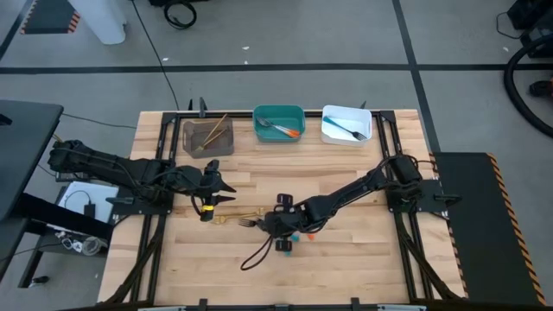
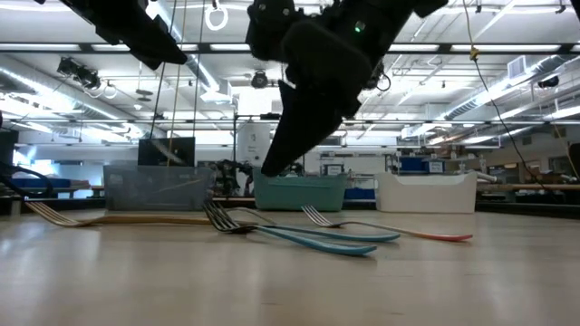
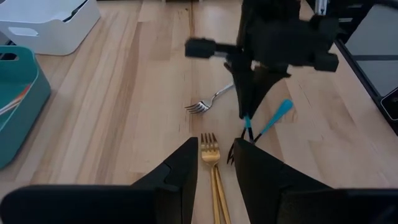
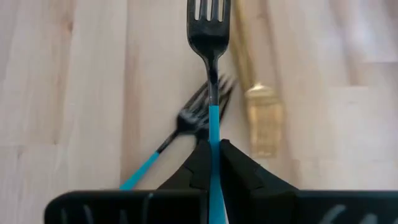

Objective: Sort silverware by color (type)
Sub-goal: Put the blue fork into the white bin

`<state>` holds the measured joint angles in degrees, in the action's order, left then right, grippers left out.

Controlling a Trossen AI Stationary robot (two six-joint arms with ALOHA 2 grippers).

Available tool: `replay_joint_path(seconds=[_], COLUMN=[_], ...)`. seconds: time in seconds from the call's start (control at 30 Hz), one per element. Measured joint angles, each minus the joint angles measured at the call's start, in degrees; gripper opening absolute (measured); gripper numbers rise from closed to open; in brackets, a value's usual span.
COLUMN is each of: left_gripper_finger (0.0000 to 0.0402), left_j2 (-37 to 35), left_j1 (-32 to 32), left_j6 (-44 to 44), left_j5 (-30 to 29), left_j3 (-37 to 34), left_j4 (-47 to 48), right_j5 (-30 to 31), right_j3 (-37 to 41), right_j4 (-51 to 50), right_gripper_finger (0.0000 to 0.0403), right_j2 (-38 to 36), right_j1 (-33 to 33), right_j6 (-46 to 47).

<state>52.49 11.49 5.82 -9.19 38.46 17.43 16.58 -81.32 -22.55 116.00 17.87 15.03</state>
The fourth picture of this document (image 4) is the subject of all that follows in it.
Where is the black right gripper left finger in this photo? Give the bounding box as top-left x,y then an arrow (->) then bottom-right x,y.
44,139 -> 211,224

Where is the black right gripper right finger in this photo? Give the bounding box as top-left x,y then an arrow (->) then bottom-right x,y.
220,139 -> 398,224

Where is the gold fork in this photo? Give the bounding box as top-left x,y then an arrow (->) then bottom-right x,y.
231,0 -> 284,158

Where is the black fork blue handle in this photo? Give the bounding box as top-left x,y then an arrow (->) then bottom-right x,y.
195,74 -> 236,141
119,86 -> 215,191
187,0 -> 233,224

